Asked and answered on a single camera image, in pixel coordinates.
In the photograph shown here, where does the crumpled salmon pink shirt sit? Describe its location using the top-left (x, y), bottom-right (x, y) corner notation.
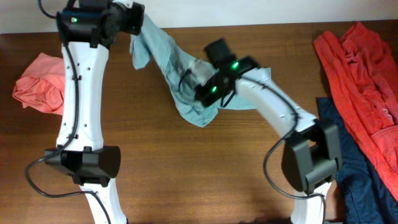
top-left (12, 53), bottom-right (65, 115)

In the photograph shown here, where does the red-orange shirt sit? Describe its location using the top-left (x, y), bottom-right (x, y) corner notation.
top-left (313, 22), bottom-right (397, 198)

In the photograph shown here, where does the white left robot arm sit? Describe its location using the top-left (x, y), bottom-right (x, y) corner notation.
top-left (45, 1), bottom-right (145, 223)

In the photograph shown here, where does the light blue polo shirt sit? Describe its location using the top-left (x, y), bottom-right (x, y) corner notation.
top-left (129, 14), bottom-right (272, 128)

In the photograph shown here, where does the dark navy garment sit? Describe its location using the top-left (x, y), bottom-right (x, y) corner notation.
top-left (317, 97), bottom-right (397, 223)

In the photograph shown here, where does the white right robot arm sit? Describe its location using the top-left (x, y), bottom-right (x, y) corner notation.
top-left (190, 57), bottom-right (343, 223)

